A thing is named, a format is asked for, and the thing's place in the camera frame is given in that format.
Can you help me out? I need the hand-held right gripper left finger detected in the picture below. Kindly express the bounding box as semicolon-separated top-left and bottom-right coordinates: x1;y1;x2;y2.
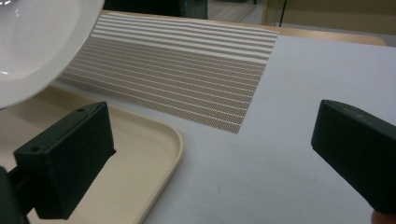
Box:
13;101;118;220

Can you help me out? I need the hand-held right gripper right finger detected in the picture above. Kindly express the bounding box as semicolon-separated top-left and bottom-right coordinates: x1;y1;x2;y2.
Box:
311;99;396;215

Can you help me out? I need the beige plastic tray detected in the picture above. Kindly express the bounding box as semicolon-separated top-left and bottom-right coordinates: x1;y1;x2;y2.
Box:
0;85;184;224

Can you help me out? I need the white deep plate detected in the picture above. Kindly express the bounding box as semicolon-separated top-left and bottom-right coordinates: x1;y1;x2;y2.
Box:
0;0;106;110

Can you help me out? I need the light grey table cover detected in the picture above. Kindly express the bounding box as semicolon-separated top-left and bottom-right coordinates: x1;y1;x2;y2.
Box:
50;34;396;224

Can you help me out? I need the beige cabinet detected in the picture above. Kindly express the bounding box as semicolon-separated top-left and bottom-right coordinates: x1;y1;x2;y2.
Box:
263;0;396;35

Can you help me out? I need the striped woven placemat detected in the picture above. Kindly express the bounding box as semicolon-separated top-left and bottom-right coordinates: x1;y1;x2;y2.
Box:
55;11;279;134

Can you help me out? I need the teal glass stand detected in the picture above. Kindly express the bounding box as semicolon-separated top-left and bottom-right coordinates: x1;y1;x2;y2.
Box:
179;0;208;21

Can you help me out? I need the black cable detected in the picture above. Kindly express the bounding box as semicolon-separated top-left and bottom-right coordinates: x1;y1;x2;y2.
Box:
278;0;288;28

